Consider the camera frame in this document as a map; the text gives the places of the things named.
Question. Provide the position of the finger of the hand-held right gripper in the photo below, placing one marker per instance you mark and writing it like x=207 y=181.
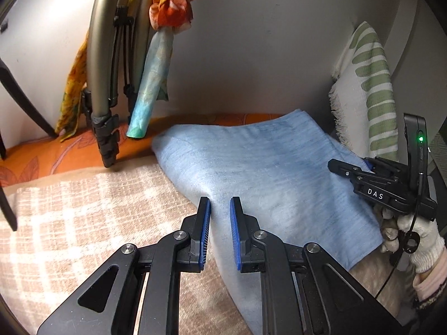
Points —
x=344 y=168

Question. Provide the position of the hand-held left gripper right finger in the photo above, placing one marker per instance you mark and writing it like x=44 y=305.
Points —
x=234 y=230

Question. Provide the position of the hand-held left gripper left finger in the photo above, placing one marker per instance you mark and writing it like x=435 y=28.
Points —
x=206 y=230

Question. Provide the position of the blue denim pants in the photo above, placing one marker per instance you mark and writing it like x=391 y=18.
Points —
x=272 y=167

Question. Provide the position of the person's right forearm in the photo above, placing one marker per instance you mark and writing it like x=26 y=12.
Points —
x=433 y=282

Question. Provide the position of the person's right hand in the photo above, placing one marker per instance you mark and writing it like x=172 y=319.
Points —
x=427 y=240

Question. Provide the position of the green striped white towel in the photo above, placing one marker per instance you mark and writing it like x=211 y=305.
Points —
x=363 y=59

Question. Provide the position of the beige checked blanket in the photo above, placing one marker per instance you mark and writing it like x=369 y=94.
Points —
x=70 y=216

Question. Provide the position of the teal scarf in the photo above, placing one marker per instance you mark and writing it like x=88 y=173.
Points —
x=150 y=87

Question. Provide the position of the orange patterned bed sheet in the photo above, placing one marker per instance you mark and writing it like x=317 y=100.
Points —
x=42 y=157

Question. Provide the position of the yellow scarf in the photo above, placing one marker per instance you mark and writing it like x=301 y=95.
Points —
x=73 y=94

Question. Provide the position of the grey folded metal frame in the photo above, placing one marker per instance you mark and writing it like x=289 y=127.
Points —
x=97 y=42

